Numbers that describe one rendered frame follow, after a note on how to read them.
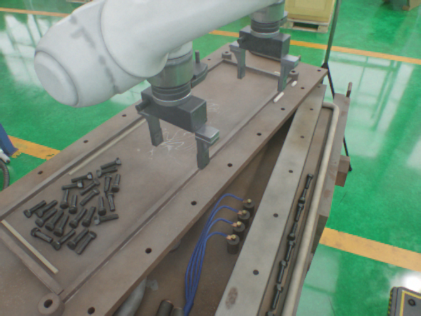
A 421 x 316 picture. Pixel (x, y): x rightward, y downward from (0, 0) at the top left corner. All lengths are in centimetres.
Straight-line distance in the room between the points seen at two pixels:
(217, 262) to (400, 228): 202
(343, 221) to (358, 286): 50
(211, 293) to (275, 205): 25
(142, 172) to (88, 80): 50
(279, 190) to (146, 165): 35
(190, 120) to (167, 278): 39
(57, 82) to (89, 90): 3
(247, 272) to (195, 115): 33
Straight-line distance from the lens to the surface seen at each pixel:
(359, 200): 273
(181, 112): 60
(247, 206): 86
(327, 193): 100
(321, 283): 224
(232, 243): 79
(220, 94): 111
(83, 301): 68
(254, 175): 100
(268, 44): 89
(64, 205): 82
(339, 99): 141
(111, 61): 39
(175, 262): 83
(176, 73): 57
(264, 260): 70
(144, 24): 37
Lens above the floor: 195
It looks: 43 degrees down
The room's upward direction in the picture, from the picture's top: 2 degrees counter-clockwise
